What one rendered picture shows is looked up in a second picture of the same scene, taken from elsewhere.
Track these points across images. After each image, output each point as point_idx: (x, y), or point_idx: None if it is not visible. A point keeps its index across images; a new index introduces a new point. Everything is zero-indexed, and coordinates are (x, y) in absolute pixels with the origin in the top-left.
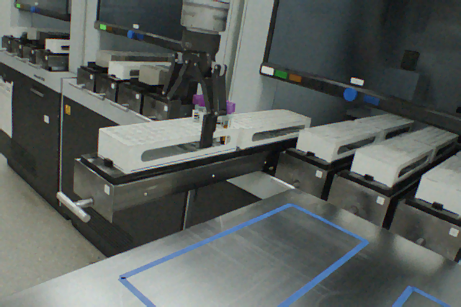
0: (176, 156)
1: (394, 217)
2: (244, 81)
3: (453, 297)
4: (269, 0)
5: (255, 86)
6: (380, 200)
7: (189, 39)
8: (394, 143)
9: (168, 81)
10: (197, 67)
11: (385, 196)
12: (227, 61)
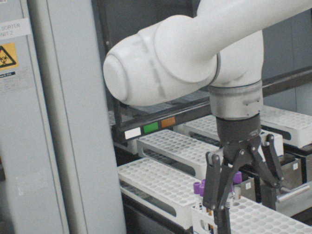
0: None
1: (307, 170)
2: (93, 164)
3: None
4: (91, 55)
5: (110, 161)
6: (295, 166)
7: (256, 126)
8: (210, 128)
9: (217, 190)
10: (256, 150)
11: (297, 160)
12: (55, 157)
